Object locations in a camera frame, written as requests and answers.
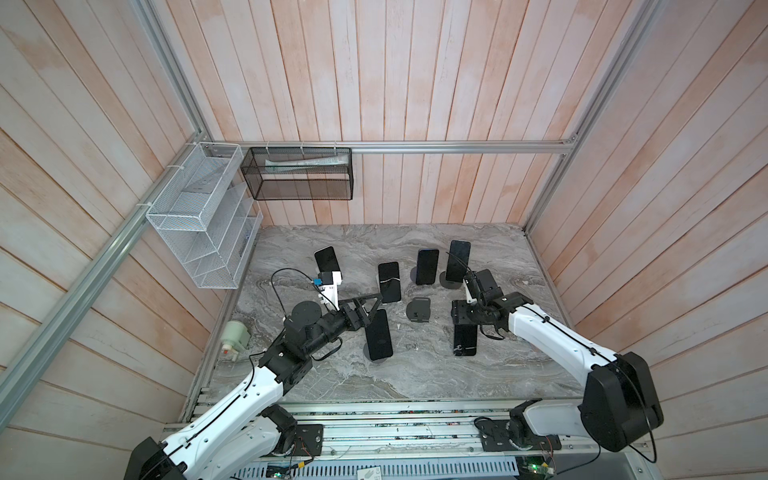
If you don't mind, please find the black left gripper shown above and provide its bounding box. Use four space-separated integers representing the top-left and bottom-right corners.
304 293 382 356

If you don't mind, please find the white cylinder object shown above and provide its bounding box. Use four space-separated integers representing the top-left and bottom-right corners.
220 320 250 361

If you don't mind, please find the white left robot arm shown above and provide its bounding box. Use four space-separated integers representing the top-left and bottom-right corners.
124 293 382 479

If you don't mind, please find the phone on white stand far-left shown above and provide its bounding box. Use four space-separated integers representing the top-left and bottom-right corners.
314 246 341 272

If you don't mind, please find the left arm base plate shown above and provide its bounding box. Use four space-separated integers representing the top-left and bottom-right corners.
270 424 324 457

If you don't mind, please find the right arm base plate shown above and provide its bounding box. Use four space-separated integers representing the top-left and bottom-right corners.
473 416 562 452

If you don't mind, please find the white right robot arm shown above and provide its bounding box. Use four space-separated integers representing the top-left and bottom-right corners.
451 292 664 452

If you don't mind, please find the purple phone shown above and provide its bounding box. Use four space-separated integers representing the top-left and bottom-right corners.
378 261 401 304

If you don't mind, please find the black wire mesh basket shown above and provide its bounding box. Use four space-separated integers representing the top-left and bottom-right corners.
240 146 355 201

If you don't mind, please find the dark phone on tall stand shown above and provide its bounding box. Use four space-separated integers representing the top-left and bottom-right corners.
445 240 471 283

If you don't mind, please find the dark phone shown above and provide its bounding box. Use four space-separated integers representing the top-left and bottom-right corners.
365 309 393 361
445 240 471 283

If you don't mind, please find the white wire mesh shelf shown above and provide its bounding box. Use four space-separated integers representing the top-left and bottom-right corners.
147 142 263 290

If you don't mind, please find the dark phone front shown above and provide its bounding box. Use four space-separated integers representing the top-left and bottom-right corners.
365 309 393 361

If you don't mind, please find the grey round tall stand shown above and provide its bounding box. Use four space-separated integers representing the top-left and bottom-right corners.
439 271 463 290

